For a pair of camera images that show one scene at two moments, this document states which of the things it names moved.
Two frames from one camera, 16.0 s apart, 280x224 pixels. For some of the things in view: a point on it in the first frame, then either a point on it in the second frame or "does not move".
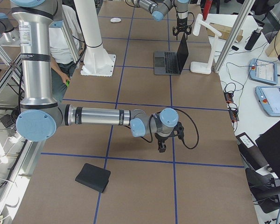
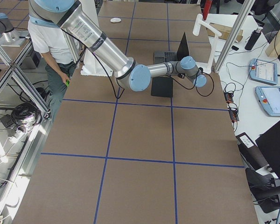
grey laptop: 171,63 does not move
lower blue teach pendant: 273,100 does not move
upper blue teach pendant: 263,71 does not move
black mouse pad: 94,177 -> 162,87
